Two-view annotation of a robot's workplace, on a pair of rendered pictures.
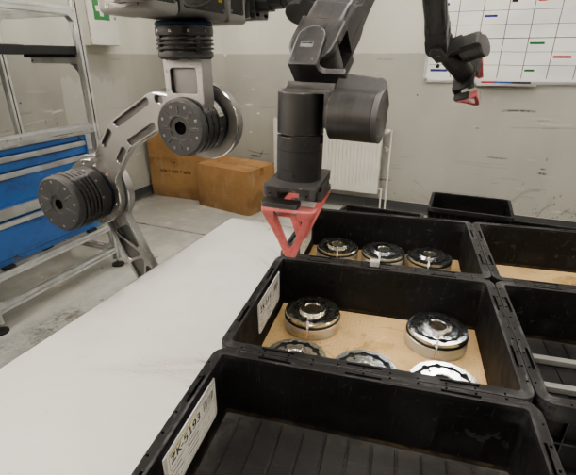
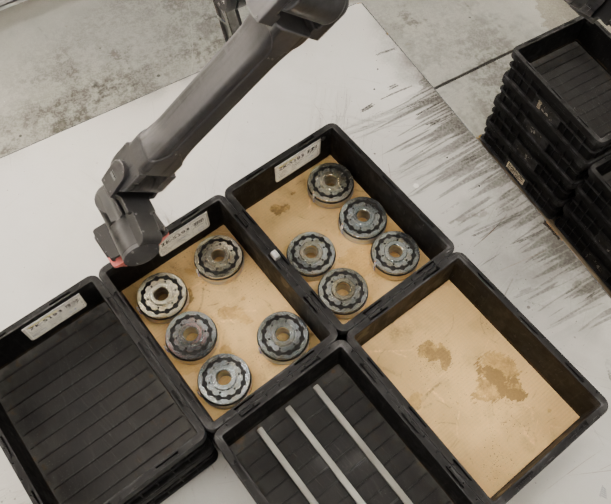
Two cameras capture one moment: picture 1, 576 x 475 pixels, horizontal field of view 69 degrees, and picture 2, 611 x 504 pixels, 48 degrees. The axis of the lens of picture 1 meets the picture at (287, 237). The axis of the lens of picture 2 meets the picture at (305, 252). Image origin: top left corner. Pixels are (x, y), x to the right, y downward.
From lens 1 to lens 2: 1.07 m
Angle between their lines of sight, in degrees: 47
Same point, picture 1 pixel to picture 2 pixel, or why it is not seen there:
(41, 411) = (48, 200)
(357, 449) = (147, 374)
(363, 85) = (134, 229)
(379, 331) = (258, 302)
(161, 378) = not seen: hidden behind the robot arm
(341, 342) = (220, 294)
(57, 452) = (42, 241)
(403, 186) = not seen: outside the picture
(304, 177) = not seen: hidden behind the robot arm
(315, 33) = (119, 171)
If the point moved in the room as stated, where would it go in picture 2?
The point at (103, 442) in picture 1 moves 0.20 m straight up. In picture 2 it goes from (69, 251) to (39, 208)
